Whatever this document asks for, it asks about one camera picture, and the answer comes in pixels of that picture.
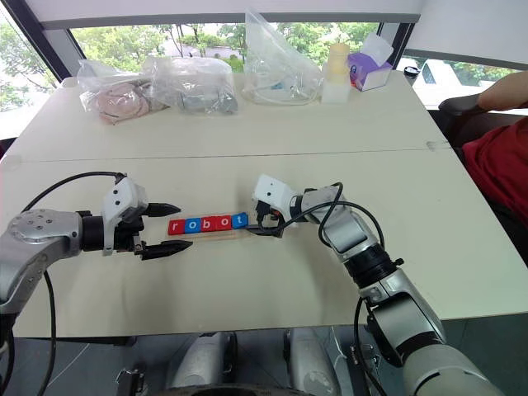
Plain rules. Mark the blue letter t block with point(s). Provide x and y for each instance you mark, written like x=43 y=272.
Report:
x=239 y=220

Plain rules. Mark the blue tile letter o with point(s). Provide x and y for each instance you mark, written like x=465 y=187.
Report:
x=192 y=225

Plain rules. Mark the person in red shirt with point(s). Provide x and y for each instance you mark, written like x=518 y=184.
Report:
x=503 y=161

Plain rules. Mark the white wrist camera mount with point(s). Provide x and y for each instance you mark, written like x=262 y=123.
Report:
x=121 y=198
x=272 y=190

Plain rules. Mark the purple tissue box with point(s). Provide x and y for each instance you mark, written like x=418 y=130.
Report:
x=369 y=72

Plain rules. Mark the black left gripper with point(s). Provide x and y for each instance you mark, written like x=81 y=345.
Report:
x=125 y=237

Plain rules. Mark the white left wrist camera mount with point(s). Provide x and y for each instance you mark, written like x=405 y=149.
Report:
x=121 y=198

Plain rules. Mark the black chair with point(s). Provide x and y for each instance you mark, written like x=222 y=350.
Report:
x=460 y=113

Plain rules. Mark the small black cap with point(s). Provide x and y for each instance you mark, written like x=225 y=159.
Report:
x=410 y=71

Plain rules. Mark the person's bare forearm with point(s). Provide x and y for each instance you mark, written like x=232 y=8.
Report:
x=507 y=92

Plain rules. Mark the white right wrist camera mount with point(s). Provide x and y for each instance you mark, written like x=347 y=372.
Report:
x=272 y=190

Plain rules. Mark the red tile letter o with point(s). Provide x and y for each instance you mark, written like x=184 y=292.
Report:
x=224 y=222

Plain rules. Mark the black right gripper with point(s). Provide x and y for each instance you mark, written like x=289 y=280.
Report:
x=268 y=216

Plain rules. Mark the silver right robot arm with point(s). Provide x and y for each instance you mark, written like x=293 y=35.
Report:
x=396 y=305

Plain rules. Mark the cream plastic bottle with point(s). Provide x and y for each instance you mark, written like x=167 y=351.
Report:
x=336 y=82

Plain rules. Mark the red tile letter r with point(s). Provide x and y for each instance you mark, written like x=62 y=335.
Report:
x=176 y=227

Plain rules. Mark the wooden letter tray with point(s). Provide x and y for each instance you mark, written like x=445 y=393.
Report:
x=222 y=235

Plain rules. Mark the plastic bag with pink items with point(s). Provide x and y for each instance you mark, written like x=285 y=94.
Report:
x=119 y=101

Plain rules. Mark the black metal clip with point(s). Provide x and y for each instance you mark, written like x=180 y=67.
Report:
x=132 y=383

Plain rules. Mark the plastic bag with grey items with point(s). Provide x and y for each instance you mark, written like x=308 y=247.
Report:
x=202 y=99

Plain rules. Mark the plastic bag with white tubing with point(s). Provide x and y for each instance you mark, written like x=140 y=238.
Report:
x=280 y=74

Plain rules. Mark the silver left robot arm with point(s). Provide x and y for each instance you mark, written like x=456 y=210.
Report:
x=37 y=243

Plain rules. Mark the red tile letter b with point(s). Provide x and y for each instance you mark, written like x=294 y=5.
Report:
x=208 y=224

